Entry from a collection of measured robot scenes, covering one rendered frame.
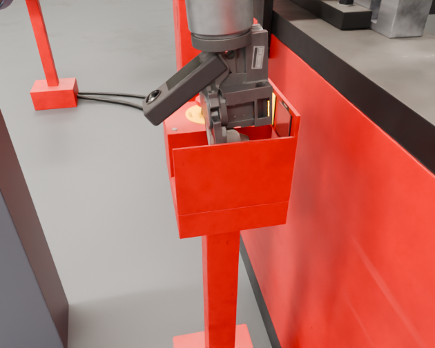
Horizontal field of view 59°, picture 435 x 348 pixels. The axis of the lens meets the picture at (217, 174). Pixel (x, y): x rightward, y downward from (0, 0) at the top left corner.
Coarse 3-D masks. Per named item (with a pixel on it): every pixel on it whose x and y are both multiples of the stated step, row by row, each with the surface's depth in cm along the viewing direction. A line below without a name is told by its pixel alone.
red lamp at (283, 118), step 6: (282, 108) 51; (282, 114) 52; (288, 114) 50; (282, 120) 52; (288, 120) 50; (276, 126) 55; (282, 126) 52; (288, 126) 50; (282, 132) 52; (288, 132) 51
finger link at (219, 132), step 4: (212, 112) 47; (216, 112) 48; (212, 116) 47; (216, 116) 47; (212, 120) 47; (216, 120) 47; (212, 124) 48; (216, 124) 46; (220, 124) 47; (212, 128) 48; (216, 128) 47; (220, 128) 47; (224, 128) 48; (212, 132) 49; (216, 132) 47; (220, 132) 47; (224, 132) 48; (216, 136) 47; (220, 136) 48; (224, 136) 48; (216, 140) 48; (220, 140) 48; (224, 140) 48
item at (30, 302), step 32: (0, 128) 83; (0, 160) 79; (0, 192) 77; (0, 224) 81; (32, 224) 96; (0, 256) 85; (32, 256) 92; (0, 288) 90; (32, 288) 93; (0, 320) 96; (32, 320) 99; (64, 320) 114
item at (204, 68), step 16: (192, 64) 47; (208, 64) 45; (224, 64) 45; (176, 80) 47; (192, 80) 45; (208, 80) 46; (160, 96) 46; (176, 96) 46; (192, 96) 46; (144, 112) 46; (160, 112) 46
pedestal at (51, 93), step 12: (36, 0) 213; (36, 12) 216; (36, 24) 219; (36, 36) 223; (48, 48) 228; (48, 60) 231; (48, 72) 235; (36, 84) 243; (48, 84) 239; (60, 84) 243; (72, 84) 243; (36, 96) 235; (48, 96) 236; (60, 96) 238; (72, 96) 239; (36, 108) 239; (48, 108) 241
